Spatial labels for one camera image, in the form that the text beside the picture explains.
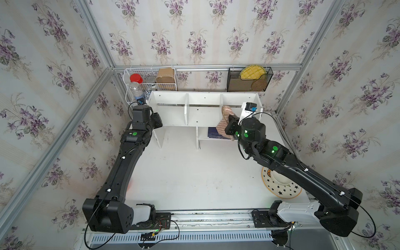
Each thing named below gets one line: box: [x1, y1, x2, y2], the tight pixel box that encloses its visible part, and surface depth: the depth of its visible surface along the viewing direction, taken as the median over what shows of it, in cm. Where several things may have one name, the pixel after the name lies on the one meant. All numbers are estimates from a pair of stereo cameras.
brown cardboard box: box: [155, 67, 175, 84], surface depth 92 cm
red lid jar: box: [129, 73, 144, 84], surface depth 94 cm
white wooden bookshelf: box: [147, 90, 264, 149], surface depth 84 cm
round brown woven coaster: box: [251, 79, 268, 92], surface depth 98 cm
